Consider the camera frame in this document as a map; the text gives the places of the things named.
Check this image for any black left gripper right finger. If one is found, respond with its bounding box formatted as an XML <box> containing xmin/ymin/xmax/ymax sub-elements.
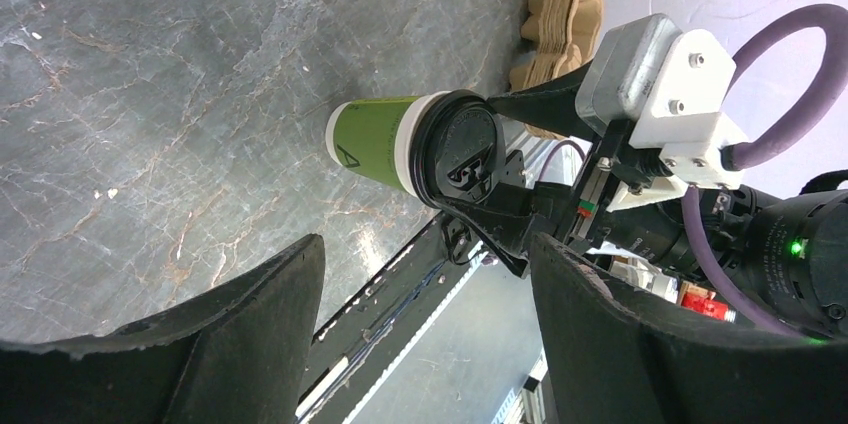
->
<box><xmin>529</xmin><ymin>233</ymin><xmax>847</xmax><ymax>423</ymax></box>

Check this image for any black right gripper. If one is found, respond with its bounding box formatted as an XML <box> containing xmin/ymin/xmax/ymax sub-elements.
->
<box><xmin>435</xmin><ymin>61</ymin><xmax>663</xmax><ymax>278</ymax></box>

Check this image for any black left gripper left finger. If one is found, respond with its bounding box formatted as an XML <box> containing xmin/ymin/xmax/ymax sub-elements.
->
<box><xmin>1</xmin><ymin>234</ymin><xmax>325</xmax><ymax>423</ymax></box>

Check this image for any black plastic cup lid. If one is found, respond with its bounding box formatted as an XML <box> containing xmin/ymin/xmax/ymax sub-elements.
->
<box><xmin>409</xmin><ymin>89</ymin><xmax>506</xmax><ymax>208</ymax></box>

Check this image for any green paper coffee cup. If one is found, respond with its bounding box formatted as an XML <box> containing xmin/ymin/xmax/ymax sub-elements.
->
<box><xmin>325</xmin><ymin>91</ymin><xmax>446</xmax><ymax>195</ymax></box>

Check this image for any brown pulp cup carrier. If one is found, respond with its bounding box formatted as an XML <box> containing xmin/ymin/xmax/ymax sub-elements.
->
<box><xmin>508</xmin><ymin>0</ymin><xmax>605</xmax><ymax>141</ymax></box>

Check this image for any white slotted cable duct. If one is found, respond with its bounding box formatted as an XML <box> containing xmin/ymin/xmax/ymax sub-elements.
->
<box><xmin>491</xmin><ymin>350</ymin><xmax>552</xmax><ymax>424</ymax></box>

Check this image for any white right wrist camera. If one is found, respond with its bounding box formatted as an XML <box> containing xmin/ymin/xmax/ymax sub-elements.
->
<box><xmin>575</xmin><ymin>14</ymin><xmax>747</xmax><ymax>212</ymax></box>

